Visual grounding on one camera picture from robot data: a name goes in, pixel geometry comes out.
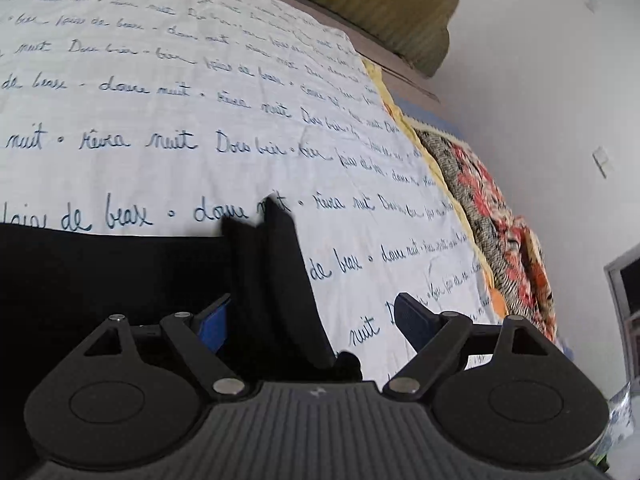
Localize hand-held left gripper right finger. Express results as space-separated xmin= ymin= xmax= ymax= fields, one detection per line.
xmin=381 ymin=292 xmax=563 ymax=401

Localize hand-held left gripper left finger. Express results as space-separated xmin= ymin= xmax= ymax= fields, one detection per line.
xmin=77 ymin=294 xmax=247 ymax=401

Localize black pants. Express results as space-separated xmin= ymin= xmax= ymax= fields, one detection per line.
xmin=0 ymin=192 xmax=363 ymax=411

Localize floral patterned blanket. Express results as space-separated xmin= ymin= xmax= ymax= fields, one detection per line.
xmin=415 ymin=127 xmax=558 ymax=346

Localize white script-printed bedsheet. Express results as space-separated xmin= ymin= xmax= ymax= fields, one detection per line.
xmin=0 ymin=0 xmax=506 ymax=386

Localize shiny plastic wrap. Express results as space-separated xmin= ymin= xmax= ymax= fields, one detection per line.
xmin=594 ymin=380 xmax=640 ymax=467

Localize olive ribbed upholstered headboard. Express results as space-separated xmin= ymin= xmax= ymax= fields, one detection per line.
xmin=210 ymin=0 xmax=461 ymax=78

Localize grey window frame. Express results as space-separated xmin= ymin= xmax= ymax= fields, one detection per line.
xmin=604 ymin=242 xmax=640 ymax=396

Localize white wall switch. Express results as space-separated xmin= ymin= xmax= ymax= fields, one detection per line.
xmin=592 ymin=146 xmax=615 ymax=178

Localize brown wooden bed frame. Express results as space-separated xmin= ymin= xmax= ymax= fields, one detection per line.
xmin=300 ymin=0 xmax=442 ymax=107

